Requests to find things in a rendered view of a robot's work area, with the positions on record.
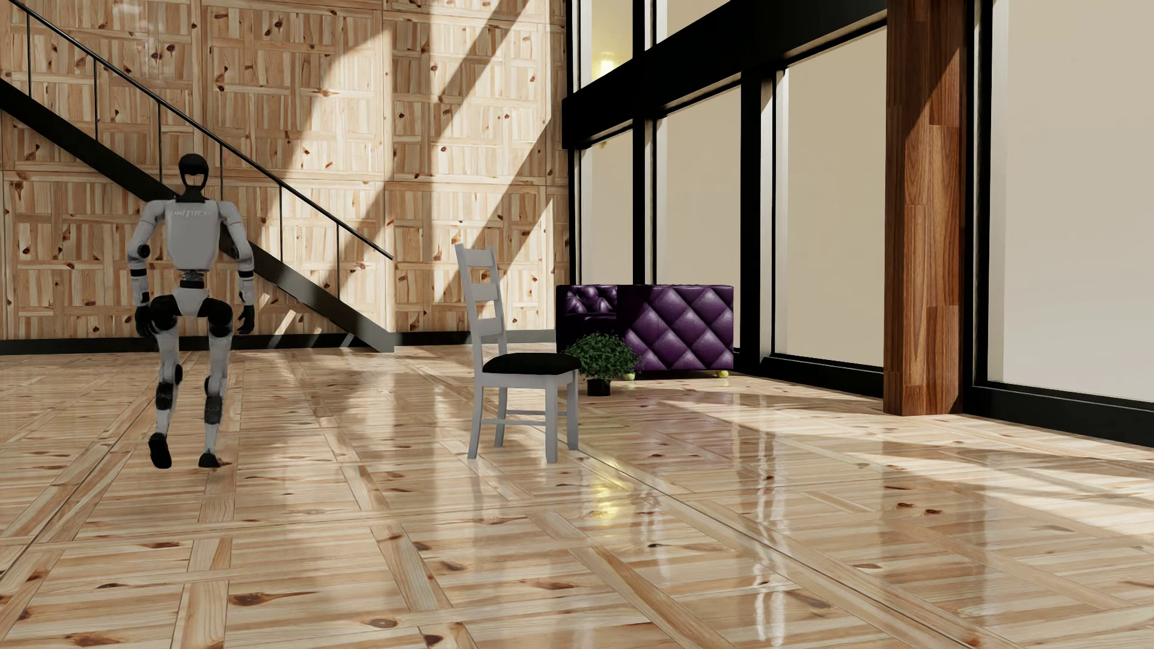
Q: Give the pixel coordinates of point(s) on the black robot head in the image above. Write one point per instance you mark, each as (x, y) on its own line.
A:
(193, 169)

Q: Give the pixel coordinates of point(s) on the black window frame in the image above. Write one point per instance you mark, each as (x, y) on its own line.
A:
(753, 225)

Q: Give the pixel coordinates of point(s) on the black staircase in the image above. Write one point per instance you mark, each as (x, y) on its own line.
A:
(297, 293)

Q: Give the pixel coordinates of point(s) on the green potted plant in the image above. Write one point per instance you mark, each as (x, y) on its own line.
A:
(602, 356)

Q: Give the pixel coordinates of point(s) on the white black robot leg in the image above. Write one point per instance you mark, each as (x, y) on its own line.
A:
(166, 360)
(214, 360)

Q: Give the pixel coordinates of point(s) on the white black left robot leg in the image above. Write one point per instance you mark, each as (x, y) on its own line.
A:
(214, 360)

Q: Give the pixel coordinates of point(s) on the brown wooden pillar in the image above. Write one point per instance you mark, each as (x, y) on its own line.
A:
(923, 225)

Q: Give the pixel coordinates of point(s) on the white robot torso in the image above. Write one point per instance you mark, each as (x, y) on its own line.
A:
(192, 234)

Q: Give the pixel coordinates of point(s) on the purple tufted leather sofa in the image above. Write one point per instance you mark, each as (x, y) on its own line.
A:
(676, 326)

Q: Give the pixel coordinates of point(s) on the black stair handrail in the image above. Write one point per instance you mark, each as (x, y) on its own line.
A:
(225, 147)

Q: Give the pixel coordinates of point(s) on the grey chair with black seat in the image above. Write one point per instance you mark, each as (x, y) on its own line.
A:
(527, 364)

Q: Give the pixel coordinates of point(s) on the white black right robot leg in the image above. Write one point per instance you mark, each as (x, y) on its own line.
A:
(166, 360)

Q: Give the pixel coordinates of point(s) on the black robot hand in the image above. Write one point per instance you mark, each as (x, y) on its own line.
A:
(245, 319)
(144, 321)

